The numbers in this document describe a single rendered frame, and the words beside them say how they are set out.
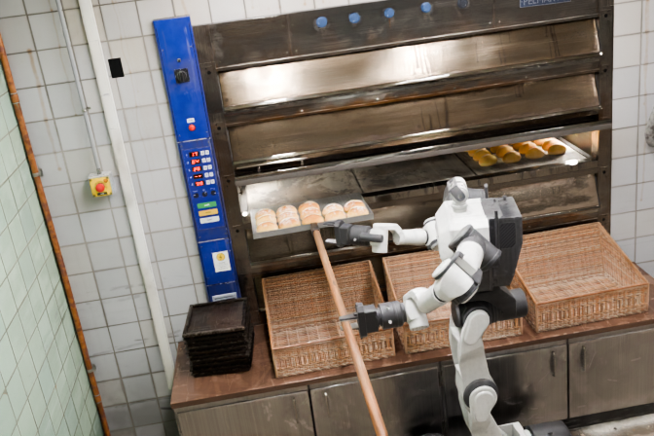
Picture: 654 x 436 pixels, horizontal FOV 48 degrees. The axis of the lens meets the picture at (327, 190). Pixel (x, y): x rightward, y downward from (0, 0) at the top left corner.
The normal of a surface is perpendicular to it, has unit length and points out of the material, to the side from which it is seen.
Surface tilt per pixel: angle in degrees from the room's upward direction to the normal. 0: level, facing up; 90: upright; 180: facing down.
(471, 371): 90
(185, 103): 90
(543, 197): 70
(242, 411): 90
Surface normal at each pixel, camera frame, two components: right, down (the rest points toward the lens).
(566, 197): 0.07, 0.00
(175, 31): 0.12, 0.33
